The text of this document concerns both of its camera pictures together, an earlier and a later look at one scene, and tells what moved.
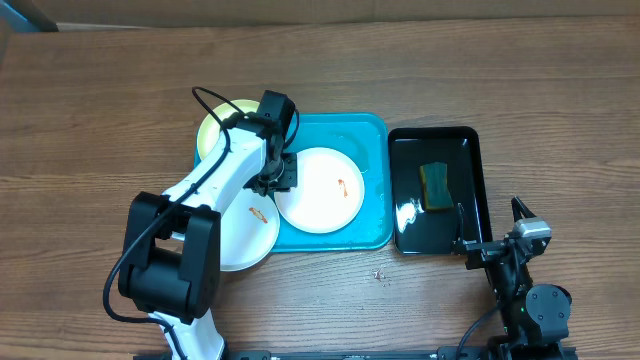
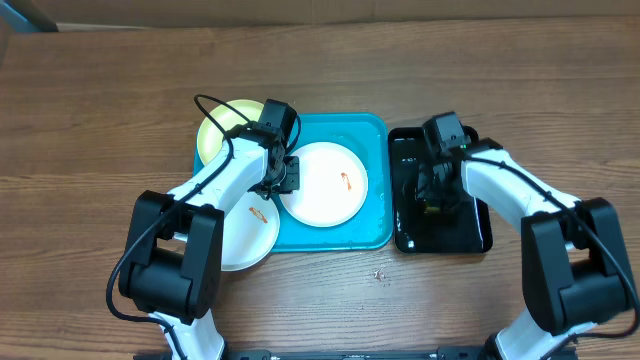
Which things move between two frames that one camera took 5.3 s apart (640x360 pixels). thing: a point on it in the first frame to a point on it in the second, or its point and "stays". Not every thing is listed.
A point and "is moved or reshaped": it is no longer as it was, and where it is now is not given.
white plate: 249,232 stays
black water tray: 433,170 stays
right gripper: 488,253 to 430,191
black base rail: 450,353 stays
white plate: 329,193 is moved or reshaped
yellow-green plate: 210,127 stays
